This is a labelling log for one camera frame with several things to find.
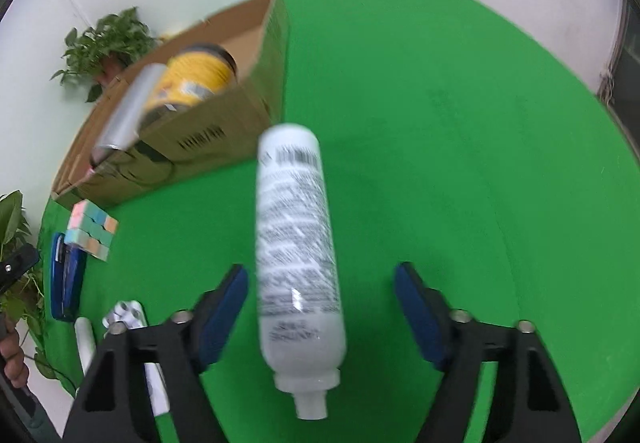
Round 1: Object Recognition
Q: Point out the large-leaf green plant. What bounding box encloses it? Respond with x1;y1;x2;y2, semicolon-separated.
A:
0;190;77;395

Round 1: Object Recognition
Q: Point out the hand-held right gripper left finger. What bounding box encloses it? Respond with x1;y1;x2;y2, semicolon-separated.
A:
62;264;249;443

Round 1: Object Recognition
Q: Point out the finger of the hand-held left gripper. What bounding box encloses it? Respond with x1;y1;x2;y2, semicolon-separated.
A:
0;244;40;294

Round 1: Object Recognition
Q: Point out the pastel sticky note stack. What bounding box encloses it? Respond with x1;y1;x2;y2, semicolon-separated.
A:
63;199;120;263

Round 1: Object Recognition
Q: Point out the person's left hand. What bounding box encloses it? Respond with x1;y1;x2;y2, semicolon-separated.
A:
0;318;31;389

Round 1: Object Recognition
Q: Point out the large cardboard box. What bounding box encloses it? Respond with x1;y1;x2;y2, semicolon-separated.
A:
50;0;291;210

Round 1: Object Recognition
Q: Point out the yellow label jar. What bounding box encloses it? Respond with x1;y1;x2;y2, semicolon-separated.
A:
142;44;239;124

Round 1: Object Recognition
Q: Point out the small white fan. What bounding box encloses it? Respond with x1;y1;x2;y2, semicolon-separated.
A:
73;316;97;374

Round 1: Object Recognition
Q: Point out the silver metal can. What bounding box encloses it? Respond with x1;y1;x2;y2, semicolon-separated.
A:
90;63;166;169

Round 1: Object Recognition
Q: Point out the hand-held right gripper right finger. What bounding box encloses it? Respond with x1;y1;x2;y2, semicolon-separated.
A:
394;262;583;443

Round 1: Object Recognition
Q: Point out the white plastic stand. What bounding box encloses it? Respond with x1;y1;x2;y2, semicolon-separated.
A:
102;301;171;417

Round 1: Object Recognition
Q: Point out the potted green plant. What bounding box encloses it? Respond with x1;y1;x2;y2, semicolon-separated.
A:
50;6;161;104

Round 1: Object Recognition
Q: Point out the blue stapler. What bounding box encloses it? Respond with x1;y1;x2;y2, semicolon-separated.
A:
48;231;89;323

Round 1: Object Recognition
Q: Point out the white spray bottle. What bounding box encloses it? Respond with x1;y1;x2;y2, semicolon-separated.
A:
254;122;348;422

